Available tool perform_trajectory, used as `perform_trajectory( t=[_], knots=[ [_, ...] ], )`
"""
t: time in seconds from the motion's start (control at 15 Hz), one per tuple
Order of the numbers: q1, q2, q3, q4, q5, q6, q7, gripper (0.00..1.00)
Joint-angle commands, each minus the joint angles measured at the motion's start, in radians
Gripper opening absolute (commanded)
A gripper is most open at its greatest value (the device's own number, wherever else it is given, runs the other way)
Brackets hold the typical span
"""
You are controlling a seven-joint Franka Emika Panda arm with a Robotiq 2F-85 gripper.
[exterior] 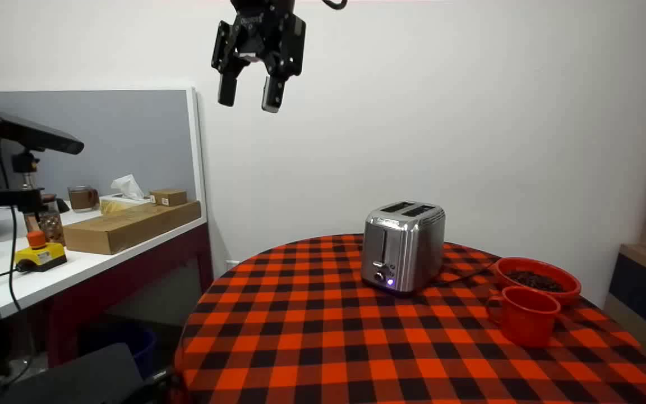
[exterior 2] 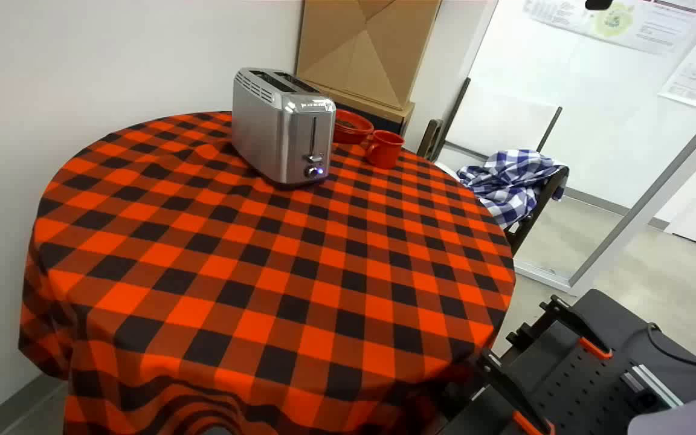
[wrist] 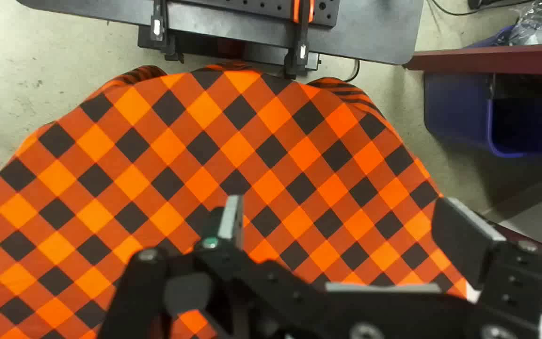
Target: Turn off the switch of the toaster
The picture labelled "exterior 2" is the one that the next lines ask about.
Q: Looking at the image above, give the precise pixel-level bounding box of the silver two-slot toaster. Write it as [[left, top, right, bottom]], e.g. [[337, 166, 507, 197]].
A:
[[231, 67, 337, 186]]

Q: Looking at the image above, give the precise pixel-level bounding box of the red mug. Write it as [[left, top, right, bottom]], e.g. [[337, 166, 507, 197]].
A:
[[364, 130, 405, 170]]

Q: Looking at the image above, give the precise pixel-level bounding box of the red bowl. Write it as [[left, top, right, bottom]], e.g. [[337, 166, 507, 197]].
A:
[[332, 109, 375, 145]]

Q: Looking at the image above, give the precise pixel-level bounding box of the flat cardboard box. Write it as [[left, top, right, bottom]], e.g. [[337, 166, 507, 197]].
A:
[[311, 81, 416, 137]]

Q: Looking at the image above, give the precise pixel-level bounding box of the orange black checked tablecloth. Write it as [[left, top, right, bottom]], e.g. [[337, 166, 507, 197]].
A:
[[18, 111, 517, 435]]

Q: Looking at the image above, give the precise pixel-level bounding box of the blue white checked cloth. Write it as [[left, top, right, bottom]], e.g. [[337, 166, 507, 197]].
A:
[[457, 149, 569, 230]]

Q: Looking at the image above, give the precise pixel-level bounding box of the large cardboard box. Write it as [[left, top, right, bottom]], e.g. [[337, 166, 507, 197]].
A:
[[295, 0, 443, 111]]

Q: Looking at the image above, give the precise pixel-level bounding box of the dark wooden chair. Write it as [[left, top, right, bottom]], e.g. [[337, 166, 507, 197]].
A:
[[416, 118, 571, 256]]

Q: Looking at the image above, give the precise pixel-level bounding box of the black clamp with orange grip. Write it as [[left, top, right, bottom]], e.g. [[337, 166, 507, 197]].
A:
[[477, 349, 558, 435], [540, 294, 615, 361]]

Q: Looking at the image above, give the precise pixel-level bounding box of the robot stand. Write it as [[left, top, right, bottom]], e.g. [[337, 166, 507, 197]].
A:
[[437, 288, 696, 435]]

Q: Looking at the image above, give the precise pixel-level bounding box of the white board with grey frame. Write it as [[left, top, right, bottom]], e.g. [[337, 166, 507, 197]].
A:
[[431, 77, 564, 165]]

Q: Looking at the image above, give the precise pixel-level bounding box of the grey metal partition frame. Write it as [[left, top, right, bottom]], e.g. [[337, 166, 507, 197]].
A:
[[512, 100, 696, 298]]

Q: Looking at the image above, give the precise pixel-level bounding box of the wall poster with green circle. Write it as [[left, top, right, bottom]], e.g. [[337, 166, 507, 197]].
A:
[[522, 0, 696, 56]]

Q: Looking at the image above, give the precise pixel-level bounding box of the black cable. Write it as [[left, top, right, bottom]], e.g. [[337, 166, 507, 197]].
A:
[[645, 323, 696, 370]]

